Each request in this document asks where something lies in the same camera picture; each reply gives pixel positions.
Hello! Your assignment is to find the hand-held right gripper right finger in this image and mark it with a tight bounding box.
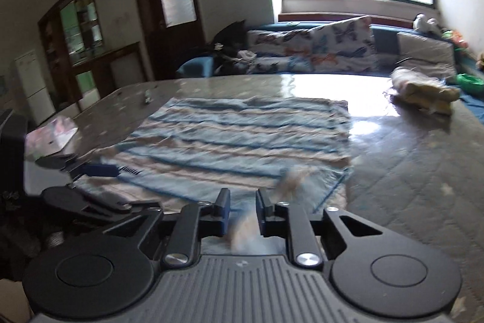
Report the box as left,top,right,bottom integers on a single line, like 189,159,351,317
255,188,382,269

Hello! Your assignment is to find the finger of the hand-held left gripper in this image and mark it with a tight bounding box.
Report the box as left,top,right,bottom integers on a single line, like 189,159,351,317
41,186,162,224
35,153,141,180

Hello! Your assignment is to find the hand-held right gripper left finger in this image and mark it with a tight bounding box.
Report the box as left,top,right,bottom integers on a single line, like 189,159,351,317
100,188,232,269

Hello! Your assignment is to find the blue striped shirt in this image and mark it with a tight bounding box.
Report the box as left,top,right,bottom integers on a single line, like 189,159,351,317
72,96,354,255

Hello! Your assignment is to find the pink plastic bag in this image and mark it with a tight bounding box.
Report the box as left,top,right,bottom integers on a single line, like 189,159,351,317
26,117,79,157

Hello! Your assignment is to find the white fridge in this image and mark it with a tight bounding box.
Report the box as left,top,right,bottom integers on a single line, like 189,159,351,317
15,50,57,127

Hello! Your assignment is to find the dark wooden glass cabinet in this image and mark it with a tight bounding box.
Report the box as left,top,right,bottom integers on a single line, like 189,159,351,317
38,0,146,115

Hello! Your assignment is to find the dark brown door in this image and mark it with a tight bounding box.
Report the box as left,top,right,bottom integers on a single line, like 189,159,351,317
129,0,207,81

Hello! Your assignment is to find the black white garment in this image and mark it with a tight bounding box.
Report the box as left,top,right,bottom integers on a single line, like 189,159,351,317
206,43,261,76

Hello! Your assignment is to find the grey quilted star table cover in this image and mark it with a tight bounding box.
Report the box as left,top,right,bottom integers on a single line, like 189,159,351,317
23,75,484,323

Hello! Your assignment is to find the black backpack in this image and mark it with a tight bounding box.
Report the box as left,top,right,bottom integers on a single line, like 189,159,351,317
212,19,248,55

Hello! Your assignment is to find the large butterfly print pillow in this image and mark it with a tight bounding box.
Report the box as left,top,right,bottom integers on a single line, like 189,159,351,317
312,16,379,72

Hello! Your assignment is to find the folded yellow cloth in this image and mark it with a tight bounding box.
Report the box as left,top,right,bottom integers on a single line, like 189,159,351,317
389,66,461,115

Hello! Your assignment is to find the blue sofa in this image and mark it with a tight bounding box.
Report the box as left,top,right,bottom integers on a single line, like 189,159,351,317
176,20,484,112

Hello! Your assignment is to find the grey white pillow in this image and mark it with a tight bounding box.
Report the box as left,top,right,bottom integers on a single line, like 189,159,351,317
396,31,456,76

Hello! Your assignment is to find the green plastic bowl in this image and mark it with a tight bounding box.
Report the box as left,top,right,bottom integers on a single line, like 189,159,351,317
456,72,484,94

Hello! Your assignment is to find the panda plush toy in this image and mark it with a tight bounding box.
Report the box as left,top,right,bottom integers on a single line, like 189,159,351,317
413,13,443,36

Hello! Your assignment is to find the orange plush toy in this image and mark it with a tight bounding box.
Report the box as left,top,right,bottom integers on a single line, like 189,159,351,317
442,28,469,49

